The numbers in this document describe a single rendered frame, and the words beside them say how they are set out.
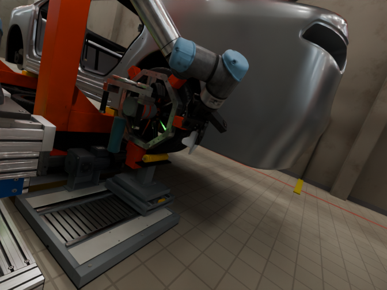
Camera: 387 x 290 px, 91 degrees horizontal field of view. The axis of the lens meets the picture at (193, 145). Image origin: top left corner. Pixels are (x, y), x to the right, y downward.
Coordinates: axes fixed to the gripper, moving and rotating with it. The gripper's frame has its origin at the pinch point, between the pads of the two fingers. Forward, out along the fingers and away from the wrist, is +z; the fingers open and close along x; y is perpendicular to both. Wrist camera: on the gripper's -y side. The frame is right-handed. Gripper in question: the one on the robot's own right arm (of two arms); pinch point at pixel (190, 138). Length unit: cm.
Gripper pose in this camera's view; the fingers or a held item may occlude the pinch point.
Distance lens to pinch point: 74.2
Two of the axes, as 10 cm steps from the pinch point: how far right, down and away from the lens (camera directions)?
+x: 0.2, 8.2, -5.8
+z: -4.1, 5.3, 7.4
